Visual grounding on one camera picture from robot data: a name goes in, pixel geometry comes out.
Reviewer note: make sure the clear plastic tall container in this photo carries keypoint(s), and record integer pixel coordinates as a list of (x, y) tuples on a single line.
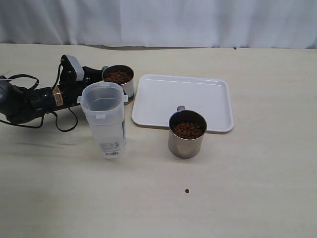
[(103, 106)]

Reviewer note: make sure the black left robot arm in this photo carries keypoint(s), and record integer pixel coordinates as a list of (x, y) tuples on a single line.
[(21, 101)]

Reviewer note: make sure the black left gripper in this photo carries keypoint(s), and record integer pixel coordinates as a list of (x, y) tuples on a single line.
[(71, 89)]

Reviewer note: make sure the steel cup with kibble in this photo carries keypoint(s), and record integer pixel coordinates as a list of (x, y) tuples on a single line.
[(186, 132)]

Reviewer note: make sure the white plastic tray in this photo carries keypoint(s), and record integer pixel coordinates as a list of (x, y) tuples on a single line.
[(158, 97)]

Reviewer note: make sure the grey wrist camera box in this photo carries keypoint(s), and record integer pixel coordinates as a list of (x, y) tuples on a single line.
[(75, 69)]

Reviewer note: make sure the white curtain backdrop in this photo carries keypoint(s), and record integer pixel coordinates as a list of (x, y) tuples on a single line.
[(161, 23)]

